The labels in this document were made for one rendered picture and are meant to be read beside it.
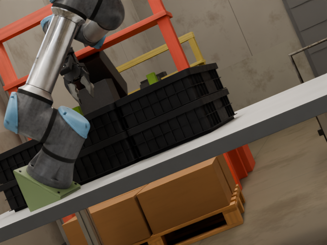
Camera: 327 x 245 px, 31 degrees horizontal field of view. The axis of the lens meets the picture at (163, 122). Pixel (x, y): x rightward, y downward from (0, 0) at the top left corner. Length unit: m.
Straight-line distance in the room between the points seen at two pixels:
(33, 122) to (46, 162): 0.14
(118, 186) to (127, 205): 2.35
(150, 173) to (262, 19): 9.86
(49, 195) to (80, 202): 0.23
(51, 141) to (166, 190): 2.11
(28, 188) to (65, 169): 0.13
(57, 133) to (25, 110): 0.12
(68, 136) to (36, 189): 0.19
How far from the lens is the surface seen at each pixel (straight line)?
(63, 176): 1.91
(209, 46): 11.47
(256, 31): 11.35
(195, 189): 3.88
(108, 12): 1.93
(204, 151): 1.54
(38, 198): 1.90
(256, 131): 1.51
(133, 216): 3.97
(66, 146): 1.88
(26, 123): 1.85
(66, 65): 2.29
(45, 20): 2.41
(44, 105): 1.87
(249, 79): 11.35
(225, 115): 2.19
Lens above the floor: 0.79
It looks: level
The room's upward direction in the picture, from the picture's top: 23 degrees counter-clockwise
